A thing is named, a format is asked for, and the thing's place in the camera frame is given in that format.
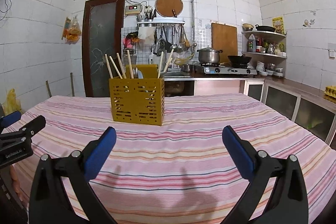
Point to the white wall switch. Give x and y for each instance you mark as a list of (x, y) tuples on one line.
[(332, 53)]

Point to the metal wall rack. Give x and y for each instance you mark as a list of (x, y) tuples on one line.
[(160, 22)]

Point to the wooden cutting board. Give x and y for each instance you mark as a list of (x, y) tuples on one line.
[(224, 40)]

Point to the black wok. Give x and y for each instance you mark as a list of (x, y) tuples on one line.
[(239, 59)]

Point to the wooden stick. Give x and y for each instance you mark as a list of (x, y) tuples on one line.
[(48, 88), (71, 83)]

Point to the dark sauce bottle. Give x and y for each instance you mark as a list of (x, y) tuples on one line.
[(252, 44)]

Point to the pink rubber gloves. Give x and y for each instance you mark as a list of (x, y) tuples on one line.
[(130, 40)]

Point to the hanging white cloth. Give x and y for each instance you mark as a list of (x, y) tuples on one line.
[(145, 33)]

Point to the white wall socket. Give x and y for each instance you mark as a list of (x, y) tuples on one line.
[(148, 8)]

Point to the yellow plastic bag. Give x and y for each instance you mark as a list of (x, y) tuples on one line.
[(10, 102)]

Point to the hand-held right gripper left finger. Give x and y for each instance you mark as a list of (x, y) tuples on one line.
[(101, 150)]

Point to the wall stickers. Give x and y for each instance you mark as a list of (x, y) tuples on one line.
[(308, 21)]

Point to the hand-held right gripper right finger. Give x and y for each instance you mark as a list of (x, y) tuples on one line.
[(237, 150)]

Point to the hanging orange plastic bag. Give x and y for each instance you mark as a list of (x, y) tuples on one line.
[(73, 31)]

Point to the chrome faucet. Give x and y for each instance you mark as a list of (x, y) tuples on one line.
[(158, 45)]

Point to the dark wooden glass door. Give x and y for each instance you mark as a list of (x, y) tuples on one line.
[(103, 45)]

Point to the pink striped tablecloth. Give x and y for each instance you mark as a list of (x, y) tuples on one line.
[(183, 140)]

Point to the yellow wall poster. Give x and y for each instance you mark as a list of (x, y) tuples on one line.
[(278, 25)]

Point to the steel sink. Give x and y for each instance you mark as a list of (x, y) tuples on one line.
[(173, 74)]

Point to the steel gas stove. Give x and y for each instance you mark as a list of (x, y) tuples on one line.
[(231, 70)]

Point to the black pan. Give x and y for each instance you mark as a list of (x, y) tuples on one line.
[(265, 28)]

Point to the beige wall meter box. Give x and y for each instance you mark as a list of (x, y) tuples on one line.
[(132, 9)]

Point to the white corner shelf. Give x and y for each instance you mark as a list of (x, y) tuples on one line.
[(263, 54)]

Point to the stack of white bowls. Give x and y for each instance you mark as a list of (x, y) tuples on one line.
[(260, 66)]

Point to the small steel pot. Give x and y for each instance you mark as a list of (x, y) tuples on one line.
[(187, 68)]

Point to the row of hanging ladles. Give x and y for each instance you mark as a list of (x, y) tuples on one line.
[(173, 40)]

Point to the white dish soap bottle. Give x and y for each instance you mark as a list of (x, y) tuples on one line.
[(151, 58)]

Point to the egg tray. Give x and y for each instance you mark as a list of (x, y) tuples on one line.
[(331, 90)]

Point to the bunch of wooden chopsticks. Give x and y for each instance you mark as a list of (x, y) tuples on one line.
[(160, 64)]

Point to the yellow perforated utensil holder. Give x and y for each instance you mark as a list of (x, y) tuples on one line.
[(136, 103)]

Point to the metal bowl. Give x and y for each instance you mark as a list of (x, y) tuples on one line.
[(247, 27)]

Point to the steel pot with lid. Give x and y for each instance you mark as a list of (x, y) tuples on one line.
[(209, 56)]

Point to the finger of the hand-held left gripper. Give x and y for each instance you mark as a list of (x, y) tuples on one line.
[(29, 128), (10, 118)]

